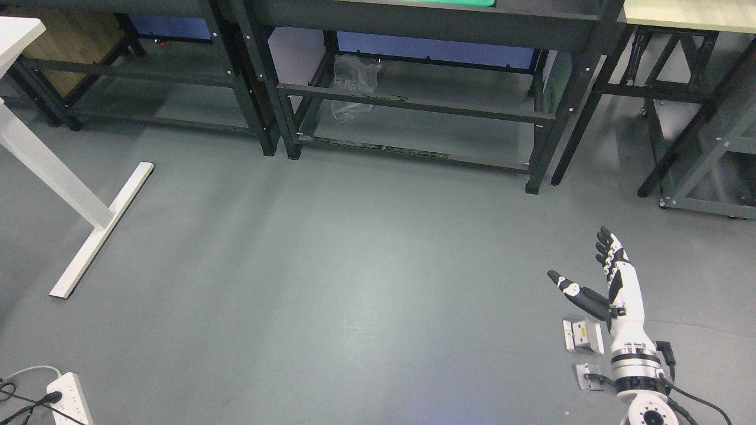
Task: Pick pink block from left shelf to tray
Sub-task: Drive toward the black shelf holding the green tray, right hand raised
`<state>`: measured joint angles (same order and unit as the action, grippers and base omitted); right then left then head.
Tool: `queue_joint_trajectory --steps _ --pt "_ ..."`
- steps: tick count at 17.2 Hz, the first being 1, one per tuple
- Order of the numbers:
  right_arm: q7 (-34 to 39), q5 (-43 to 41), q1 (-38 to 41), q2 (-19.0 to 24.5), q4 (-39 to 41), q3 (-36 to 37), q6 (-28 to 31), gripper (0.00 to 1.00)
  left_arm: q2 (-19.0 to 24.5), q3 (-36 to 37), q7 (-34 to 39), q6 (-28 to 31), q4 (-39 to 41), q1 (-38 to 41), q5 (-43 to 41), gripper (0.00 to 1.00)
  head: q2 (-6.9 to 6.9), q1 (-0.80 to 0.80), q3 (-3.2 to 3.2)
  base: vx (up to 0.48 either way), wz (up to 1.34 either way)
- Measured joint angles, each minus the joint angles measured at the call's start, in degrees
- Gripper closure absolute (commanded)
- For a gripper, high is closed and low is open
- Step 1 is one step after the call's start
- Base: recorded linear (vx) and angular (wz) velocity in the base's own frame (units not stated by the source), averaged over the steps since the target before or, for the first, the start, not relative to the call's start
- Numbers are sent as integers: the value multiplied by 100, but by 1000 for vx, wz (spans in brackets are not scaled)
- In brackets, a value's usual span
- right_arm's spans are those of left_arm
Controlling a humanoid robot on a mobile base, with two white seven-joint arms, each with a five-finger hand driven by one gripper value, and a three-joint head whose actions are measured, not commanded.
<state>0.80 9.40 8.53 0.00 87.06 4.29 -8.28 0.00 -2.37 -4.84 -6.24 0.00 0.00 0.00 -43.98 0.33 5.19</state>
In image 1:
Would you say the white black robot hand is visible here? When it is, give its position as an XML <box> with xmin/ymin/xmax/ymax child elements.
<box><xmin>546</xmin><ymin>226</ymin><xmax>656</xmax><ymax>351</ymax></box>

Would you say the black metal shelf rack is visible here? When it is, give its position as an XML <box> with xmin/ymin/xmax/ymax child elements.
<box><xmin>233</xmin><ymin>1</ymin><xmax>624</xmax><ymax>195</ymax></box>

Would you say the clear plastic bag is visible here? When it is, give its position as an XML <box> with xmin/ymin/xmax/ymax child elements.
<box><xmin>331</xmin><ymin>55</ymin><xmax>381</xmax><ymax>124</ymax></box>

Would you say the white power strip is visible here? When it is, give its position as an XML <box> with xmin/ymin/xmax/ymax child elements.
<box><xmin>46</xmin><ymin>372</ymin><xmax>93</xmax><ymax>424</ymax></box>

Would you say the silver metal floor bracket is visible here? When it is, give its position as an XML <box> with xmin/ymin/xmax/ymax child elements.
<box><xmin>562</xmin><ymin>318</ymin><xmax>605</xmax><ymax>355</ymax></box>

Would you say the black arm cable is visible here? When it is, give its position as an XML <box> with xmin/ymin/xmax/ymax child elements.
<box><xmin>656</xmin><ymin>341</ymin><xmax>733</xmax><ymax>425</ymax></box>

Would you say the small silver floor bracket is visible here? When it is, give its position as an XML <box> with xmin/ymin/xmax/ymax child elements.
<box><xmin>575</xmin><ymin>363</ymin><xmax>615</xmax><ymax>392</ymax></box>

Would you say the grey cart frame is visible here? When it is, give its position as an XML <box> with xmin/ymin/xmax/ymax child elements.
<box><xmin>637</xmin><ymin>41</ymin><xmax>754</xmax><ymax>220</ymax></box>

